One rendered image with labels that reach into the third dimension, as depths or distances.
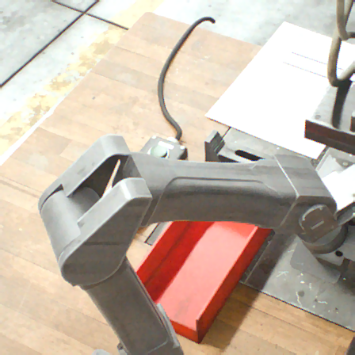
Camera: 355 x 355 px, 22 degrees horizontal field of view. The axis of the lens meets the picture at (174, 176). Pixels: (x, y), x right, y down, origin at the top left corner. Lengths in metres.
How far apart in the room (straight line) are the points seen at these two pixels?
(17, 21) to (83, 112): 1.77
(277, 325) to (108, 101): 0.54
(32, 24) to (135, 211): 2.50
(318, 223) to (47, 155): 0.65
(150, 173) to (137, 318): 0.21
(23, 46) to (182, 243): 1.95
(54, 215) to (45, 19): 2.46
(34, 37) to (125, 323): 2.31
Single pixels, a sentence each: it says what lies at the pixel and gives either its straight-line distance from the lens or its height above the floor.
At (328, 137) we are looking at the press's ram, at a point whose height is 1.12.
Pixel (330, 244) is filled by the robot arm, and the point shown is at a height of 1.15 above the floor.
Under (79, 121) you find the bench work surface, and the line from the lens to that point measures 1.57.
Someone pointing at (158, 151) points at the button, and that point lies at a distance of 1.45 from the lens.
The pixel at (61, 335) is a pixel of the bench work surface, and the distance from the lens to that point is 1.29.
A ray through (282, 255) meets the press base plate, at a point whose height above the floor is 0.90.
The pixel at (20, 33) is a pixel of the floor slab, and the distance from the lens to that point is 3.28.
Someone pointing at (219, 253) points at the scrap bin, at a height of 0.90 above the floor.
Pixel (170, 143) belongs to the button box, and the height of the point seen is 0.93.
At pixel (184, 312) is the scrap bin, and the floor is 0.90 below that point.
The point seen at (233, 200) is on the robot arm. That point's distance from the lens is 0.92.
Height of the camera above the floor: 1.97
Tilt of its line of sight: 47 degrees down
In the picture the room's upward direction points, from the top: 4 degrees counter-clockwise
